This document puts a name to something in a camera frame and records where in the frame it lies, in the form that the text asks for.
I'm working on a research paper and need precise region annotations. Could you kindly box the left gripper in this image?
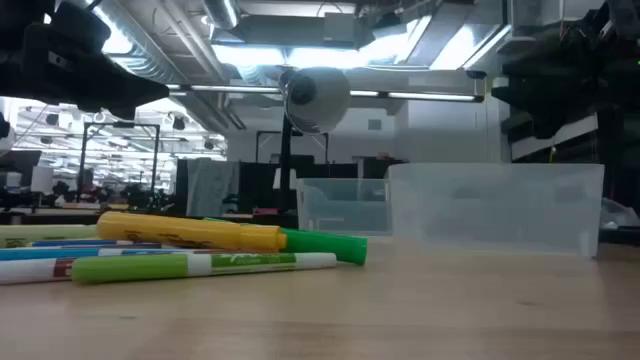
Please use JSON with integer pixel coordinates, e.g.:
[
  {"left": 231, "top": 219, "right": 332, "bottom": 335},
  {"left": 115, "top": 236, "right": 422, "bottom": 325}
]
[{"left": 0, "top": 0, "right": 170, "bottom": 121}]

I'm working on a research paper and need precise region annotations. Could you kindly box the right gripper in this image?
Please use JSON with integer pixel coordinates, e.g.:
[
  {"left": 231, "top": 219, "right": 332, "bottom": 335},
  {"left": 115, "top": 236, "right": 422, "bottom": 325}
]
[{"left": 492, "top": 0, "right": 640, "bottom": 141}]

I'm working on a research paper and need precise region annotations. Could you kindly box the orange-yellow highlighter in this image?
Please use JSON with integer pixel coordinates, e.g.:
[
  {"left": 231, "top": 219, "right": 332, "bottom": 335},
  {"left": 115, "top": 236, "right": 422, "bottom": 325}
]
[{"left": 96, "top": 211, "right": 288, "bottom": 254}]

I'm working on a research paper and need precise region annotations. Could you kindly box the green dry-erase marker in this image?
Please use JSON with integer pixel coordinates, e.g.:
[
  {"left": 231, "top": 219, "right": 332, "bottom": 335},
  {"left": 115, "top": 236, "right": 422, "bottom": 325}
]
[{"left": 71, "top": 251, "right": 339, "bottom": 286}]

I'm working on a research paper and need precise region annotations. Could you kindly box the brown dry-erase marker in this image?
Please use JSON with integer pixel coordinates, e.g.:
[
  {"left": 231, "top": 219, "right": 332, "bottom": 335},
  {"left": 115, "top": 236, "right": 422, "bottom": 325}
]
[{"left": 0, "top": 256, "right": 76, "bottom": 286}]

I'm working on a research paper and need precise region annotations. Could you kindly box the LED light bar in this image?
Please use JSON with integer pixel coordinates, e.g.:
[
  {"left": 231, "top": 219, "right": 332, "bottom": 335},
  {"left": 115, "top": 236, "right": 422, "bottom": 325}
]
[{"left": 164, "top": 69, "right": 486, "bottom": 104}]

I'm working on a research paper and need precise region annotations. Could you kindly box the grey draped cloth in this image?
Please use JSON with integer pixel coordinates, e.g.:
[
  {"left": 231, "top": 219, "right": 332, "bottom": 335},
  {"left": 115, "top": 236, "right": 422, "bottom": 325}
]
[{"left": 185, "top": 158, "right": 240, "bottom": 218}]

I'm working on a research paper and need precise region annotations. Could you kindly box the clear plastic bin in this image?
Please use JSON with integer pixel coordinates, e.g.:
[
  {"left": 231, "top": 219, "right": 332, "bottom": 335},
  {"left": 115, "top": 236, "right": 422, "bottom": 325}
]
[
  {"left": 388, "top": 162, "right": 605, "bottom": 259},
  {"left": 296, "top": 178, "right": 394, "bottom": 237}
]

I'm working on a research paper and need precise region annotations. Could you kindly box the computer monitor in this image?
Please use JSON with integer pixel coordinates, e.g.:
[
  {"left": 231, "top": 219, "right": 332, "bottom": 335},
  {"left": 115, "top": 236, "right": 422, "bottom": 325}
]
[{"left": 0, "top": 149, "right": 44, "bottom": 190}]

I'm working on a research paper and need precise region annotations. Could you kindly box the black room divider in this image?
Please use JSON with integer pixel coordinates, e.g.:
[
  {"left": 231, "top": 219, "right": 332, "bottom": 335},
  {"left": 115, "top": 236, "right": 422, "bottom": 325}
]
[{"left": 174, "top": 155, "right": 409, "bottom": 217}]

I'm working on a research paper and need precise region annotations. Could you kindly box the light green highlighter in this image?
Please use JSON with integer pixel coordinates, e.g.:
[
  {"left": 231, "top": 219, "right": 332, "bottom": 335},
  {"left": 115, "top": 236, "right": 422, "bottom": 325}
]
[{"left": 0, "top": 223, "right": 99, "bottom": 250}]

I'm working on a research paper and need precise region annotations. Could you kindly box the black desk lamp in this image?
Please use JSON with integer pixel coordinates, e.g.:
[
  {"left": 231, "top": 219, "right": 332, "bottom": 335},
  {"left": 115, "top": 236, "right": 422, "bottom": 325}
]
[{"left": 252, "top": 66, "right": 352, "bottom": 232}]

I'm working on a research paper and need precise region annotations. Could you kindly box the silver ventilation duct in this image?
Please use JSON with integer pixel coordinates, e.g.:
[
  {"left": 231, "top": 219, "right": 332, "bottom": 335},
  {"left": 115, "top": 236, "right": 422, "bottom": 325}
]
[{"left": 49, "top": 0, "right": 239, "bottom": 86}]

